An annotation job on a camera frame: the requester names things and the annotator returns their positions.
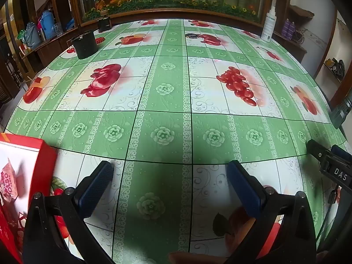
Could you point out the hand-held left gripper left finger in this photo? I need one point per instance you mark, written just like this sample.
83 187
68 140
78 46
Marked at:
96 187

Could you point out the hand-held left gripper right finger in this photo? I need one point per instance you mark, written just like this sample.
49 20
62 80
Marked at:
244 187

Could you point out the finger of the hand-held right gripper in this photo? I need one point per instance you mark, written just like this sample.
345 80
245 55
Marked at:
316 151
341 151

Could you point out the red gift box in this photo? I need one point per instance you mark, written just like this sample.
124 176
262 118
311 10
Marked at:
46 154

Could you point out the grey metal object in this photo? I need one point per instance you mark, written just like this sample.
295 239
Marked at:
341 112

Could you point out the black yellow tool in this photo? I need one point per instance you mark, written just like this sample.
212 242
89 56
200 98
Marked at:
336 66

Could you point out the green fruit print tablecloth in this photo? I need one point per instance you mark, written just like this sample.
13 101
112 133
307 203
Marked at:
165 132

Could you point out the pink printed snack packet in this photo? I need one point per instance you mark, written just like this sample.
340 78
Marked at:
8 183

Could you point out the low wooden shelf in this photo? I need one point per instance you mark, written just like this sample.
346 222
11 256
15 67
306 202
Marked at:
291 48

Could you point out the white spray bottle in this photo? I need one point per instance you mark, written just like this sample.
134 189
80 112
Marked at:
268 26

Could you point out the black bucket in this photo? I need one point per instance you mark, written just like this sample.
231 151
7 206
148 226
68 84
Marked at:
84 45

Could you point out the wooden sideboard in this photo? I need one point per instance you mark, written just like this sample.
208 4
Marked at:
52 46

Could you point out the small dark round object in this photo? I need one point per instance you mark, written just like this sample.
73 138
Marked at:
192 36

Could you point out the glass mug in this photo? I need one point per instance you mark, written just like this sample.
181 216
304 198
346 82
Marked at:
57 29

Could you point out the small dark box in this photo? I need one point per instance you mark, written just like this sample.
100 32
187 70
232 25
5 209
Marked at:
104 24

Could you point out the wooden wall shelf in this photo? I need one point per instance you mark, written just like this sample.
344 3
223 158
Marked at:
301 11

